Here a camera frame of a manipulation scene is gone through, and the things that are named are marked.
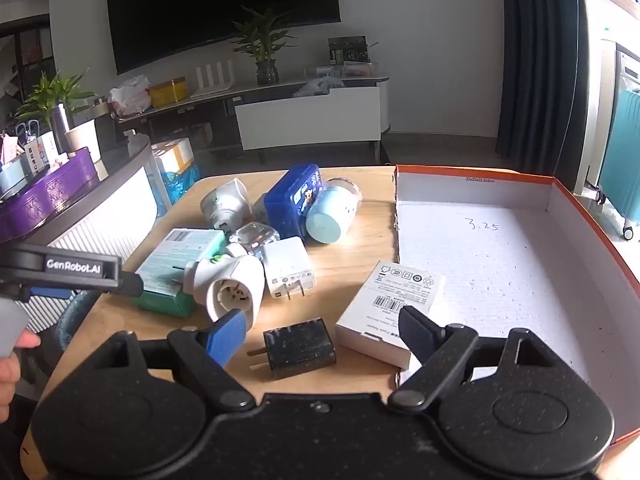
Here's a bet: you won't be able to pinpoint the white router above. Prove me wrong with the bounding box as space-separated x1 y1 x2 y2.
191 60 236 99

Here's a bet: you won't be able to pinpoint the grey blue chair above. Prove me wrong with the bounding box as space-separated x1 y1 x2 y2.
54 291 103 355

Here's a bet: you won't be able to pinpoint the white plastic bag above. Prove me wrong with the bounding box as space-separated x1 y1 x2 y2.
108 75 152 116

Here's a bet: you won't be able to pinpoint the teal suitcase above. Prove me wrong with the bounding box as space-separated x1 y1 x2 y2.
597 87 640 241

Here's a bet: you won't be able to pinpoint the blue and white bag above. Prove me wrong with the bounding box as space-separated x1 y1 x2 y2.
292 76 346 98

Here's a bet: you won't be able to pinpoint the light blue toothpick jar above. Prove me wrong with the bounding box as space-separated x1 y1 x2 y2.
305 176 362 245

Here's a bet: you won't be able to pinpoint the orange-rimmed cardboard box lid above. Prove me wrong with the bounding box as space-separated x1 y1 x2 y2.
392 164 640 461

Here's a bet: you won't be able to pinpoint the white cup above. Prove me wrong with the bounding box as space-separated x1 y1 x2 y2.
64 119 102 163

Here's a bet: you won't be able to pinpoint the clear plastic container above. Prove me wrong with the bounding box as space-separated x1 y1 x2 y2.
227 221 281 261

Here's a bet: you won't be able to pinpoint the light blue cup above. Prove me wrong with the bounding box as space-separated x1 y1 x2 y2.
0 162 26 196

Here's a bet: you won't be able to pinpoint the green plant in steel vase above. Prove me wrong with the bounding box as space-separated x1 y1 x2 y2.
15 71 96 155

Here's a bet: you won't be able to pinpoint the blue printed box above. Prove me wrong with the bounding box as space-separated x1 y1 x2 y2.
263 164 327 241

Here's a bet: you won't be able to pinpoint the black and green box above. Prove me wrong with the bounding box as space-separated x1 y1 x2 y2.
328 36 368 66

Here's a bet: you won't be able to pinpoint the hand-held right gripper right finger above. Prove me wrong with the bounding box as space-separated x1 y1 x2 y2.
387 305 551 413

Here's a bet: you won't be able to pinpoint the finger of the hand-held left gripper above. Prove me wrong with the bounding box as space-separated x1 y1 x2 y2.
19 286 77 304
120 271 147 297

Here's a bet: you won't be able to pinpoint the potted plant glass vase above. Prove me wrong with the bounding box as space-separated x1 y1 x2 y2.
229 6 298 86

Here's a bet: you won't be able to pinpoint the person's left hand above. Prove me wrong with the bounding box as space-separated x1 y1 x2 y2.
0 332 42 423

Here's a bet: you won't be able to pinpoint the blue plastic bag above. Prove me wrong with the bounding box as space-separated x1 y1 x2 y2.
157 162 201 206

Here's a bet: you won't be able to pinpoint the white cabinet panel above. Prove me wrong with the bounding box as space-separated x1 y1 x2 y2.
572 30 618 196

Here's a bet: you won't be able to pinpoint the white flat-pin charger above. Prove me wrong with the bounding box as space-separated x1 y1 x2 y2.
261 236 317 302

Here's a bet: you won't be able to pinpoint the cardboard box yellow tape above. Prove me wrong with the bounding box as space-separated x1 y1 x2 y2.
151 137 196 177

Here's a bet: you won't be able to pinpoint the white round socket adapter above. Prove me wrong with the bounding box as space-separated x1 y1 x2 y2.
184 242 266 323

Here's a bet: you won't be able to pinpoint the small white barcode box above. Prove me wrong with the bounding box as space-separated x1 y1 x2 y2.
335 260 447 371

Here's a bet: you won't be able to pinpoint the dark curtain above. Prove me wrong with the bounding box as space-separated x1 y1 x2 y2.
496 0 588 193

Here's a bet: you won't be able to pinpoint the white TV stand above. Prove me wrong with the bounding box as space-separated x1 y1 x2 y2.
112 74 391 163

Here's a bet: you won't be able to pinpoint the clear storage boxes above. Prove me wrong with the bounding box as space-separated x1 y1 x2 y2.
305 62 378 81

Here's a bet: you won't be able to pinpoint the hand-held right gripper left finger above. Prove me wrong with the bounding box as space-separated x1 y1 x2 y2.
102 309 257 413

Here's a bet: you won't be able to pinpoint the black television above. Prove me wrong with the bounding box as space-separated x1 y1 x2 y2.
105 0 342 76

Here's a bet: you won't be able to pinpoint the curved white counter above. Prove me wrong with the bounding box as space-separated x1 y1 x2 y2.
0 132 166 301

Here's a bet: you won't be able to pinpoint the purple tray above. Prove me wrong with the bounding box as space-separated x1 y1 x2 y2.
0 147 98 243

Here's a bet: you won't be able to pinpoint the green and white box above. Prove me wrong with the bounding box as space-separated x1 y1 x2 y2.
132 227 227 318

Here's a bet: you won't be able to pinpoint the white plug adapter green dot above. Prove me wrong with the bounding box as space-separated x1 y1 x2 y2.
200 178 249 233

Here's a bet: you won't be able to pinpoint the white washing machine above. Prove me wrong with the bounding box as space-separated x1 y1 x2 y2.
614 45 640 95

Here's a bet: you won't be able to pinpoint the black charger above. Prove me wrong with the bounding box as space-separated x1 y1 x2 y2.
246 317 337 381

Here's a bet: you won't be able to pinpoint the small white printed boxes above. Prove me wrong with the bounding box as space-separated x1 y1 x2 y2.
22 132 58 171

